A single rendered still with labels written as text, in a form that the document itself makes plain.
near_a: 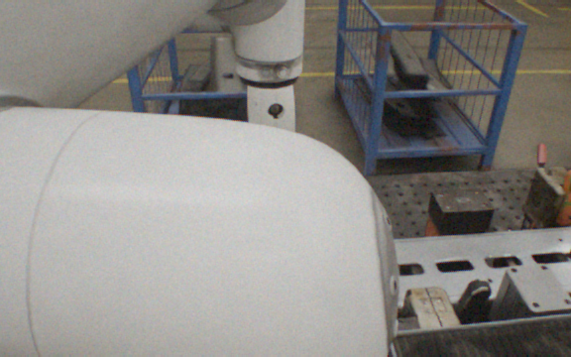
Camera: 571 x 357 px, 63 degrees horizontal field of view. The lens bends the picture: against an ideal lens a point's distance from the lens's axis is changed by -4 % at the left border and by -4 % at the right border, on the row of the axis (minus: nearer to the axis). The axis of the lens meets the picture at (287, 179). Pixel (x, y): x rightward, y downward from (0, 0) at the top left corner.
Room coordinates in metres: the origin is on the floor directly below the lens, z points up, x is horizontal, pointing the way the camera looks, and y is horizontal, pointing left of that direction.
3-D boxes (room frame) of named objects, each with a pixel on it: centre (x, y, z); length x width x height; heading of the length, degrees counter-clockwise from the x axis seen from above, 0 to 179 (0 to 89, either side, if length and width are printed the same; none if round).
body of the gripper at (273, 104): (0.58, 0.03, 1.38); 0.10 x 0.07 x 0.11; 13
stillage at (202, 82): (3.01, 0.48, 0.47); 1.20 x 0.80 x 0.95; 3
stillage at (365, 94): (3.05, -0.82, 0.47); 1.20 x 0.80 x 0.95; 5
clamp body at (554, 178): (0.89, -0.62, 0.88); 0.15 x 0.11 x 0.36; 5
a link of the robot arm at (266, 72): (0.58, 0.02, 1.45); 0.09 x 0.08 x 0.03; 13
